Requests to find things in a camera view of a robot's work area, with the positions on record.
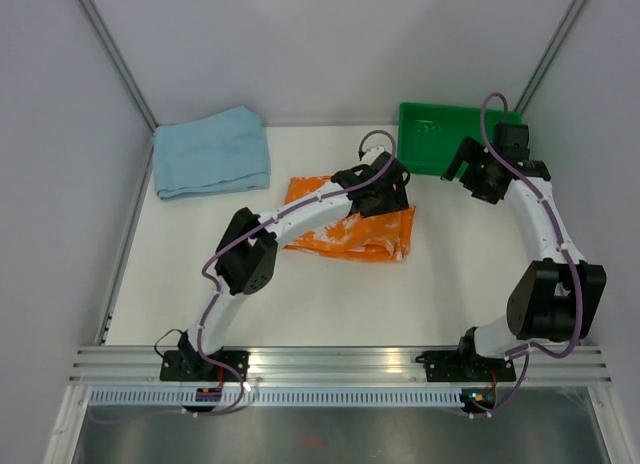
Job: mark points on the green plastic tray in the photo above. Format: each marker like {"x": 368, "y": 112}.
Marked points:
{"x": 429, "y": 135}

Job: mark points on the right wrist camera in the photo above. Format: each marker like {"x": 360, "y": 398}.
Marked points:
{"x": 511, "y": 141}

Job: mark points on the light blue folded trousers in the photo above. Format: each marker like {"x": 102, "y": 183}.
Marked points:
{"x": 223, "y": 153}

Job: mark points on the orange tie-dye trousers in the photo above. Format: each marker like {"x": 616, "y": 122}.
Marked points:
{"x": 384, "y": 238}

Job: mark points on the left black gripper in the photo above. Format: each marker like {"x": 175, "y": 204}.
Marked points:
{"x": 397, "y": 201}

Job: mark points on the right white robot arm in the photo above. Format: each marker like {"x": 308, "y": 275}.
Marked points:
{"x": 554, "y": 303}

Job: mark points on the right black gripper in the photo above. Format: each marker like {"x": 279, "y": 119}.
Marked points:
{"x": 481, "y": 192}

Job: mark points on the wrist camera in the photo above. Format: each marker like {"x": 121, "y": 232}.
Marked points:
{"x": 511, "y": 141}
{"x": 371, "y": 154}

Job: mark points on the aluminium mounting rail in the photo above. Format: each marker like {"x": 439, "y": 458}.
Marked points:
{"x": 328, "y": 367}

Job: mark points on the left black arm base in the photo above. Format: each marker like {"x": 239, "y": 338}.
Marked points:
{"x": 175, "y": 368}

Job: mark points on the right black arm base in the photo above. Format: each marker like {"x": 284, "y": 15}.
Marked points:
{"x": 464, "y": 365}

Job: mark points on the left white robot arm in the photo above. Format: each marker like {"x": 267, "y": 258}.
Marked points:
{"x": 245, "y": 258}

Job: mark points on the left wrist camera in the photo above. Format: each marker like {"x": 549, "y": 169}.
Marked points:
{"x": 371, "y": 154}

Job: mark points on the white slotted cable duct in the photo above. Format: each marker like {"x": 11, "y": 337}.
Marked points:
{"x": 278, "y": 397}

